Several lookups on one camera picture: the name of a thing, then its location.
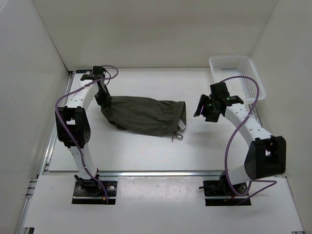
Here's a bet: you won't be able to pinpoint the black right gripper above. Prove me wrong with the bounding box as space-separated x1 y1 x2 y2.
194 94 220 123

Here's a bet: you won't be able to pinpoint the aluminium frame rail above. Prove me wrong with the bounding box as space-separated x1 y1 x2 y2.
18 70 278 230

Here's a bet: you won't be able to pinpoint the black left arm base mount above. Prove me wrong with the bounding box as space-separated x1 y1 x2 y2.
72 175 117 205

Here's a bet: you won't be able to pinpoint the small blue corner label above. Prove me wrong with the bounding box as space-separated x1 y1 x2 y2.
75 69 92 74

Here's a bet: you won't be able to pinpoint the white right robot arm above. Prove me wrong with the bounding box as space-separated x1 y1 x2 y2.
194 82 286 195

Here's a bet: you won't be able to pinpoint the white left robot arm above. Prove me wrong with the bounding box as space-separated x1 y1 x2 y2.
55 66 112 195

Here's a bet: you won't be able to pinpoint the white plastic mesh basket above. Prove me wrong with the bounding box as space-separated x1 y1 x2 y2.
209 55 266 104

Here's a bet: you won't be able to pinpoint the olive green shorts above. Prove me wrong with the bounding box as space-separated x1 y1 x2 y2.
101 96 187 140

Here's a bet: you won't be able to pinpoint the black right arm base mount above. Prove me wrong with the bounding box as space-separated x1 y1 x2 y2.
199 175 252 207

